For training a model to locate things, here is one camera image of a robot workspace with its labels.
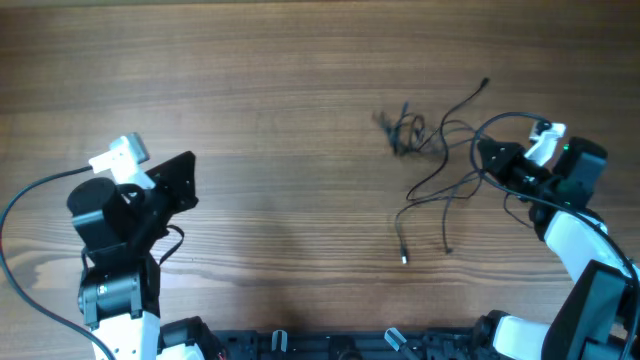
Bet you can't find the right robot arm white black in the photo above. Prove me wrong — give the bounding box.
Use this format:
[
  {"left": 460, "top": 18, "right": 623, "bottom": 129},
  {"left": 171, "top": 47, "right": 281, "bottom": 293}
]
[{"left": 474, "top": 137, "right": 639, "bottom": 359}]

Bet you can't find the black right camera cable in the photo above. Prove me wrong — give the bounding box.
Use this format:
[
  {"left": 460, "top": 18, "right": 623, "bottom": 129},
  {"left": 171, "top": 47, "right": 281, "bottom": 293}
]
[{"left": 468, "top": 111, "right": 640, "bottom": 360}]

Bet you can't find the black left camera cable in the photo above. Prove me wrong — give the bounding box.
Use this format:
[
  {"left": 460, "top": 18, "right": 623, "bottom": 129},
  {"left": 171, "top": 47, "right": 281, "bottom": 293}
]
[{"left": 0, "top": 165, "right": 119, "bottom": 360}]

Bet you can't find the black camera cable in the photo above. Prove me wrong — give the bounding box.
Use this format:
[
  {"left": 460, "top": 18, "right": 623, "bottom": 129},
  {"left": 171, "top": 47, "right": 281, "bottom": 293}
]
[
  {"left": 468, "top": 111, "right": 640, "bottom": 360},
  {"left": 0, "top": 165, "right": 119, "bottom": 360}
]

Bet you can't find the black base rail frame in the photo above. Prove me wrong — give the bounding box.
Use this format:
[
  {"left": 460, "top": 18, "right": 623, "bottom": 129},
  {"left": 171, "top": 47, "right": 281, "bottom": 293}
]
[{"left": 214, "top": 330, "right": 478, "bottom": 360}]

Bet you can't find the black USB cable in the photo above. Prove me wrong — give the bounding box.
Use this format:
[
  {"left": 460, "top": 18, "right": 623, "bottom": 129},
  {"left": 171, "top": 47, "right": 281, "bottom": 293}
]
[{"left": 370, "top": 102, "right": 484, "bottom": 265}]

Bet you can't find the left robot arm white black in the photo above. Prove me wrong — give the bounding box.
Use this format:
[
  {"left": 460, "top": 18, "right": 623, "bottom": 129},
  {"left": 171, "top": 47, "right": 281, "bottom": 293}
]
[{"left": 67, "top": 151, "right": 198, "bottom": 359}]

